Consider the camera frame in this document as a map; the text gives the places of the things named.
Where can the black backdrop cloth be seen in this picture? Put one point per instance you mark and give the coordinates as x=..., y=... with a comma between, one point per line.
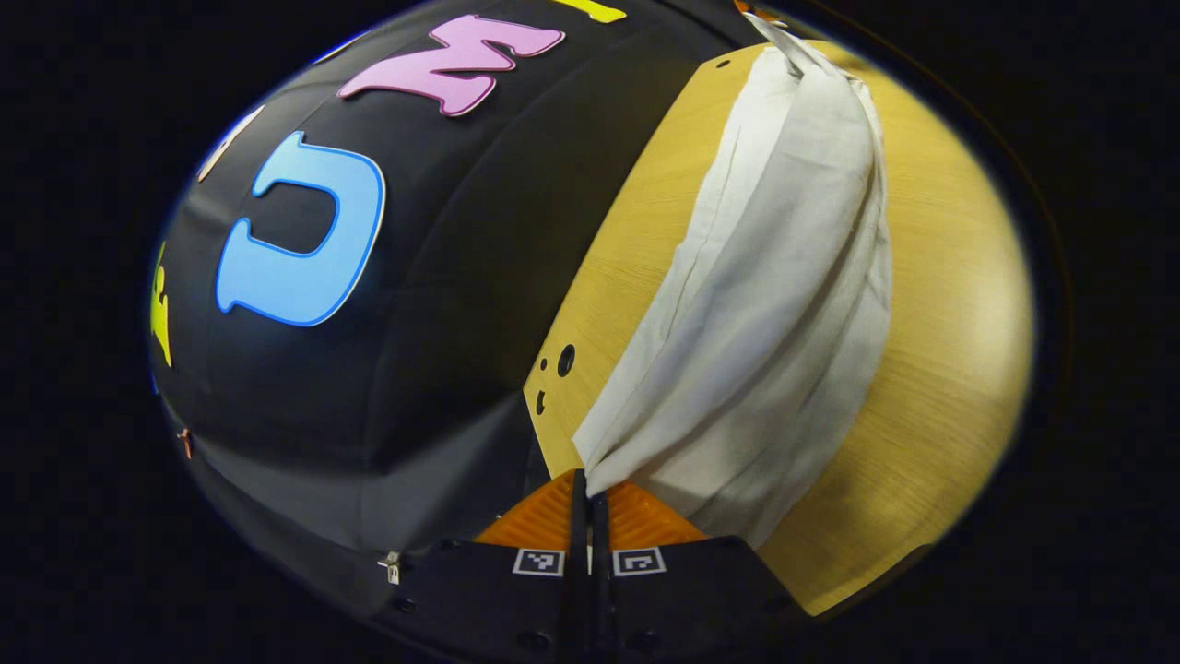
x=442, y=369

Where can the white jeans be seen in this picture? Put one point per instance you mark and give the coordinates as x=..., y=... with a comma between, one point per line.
x=784, y=277

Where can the pink clip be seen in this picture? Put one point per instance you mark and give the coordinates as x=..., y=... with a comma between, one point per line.
x=186, y=443

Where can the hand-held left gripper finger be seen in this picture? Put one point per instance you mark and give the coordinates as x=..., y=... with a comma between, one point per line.
x=599, y=590
x=579, y=553

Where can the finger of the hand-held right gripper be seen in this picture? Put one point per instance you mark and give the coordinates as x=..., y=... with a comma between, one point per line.
x=761, y=10

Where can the small white clip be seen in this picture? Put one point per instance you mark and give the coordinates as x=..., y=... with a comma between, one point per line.
x=392, y=564

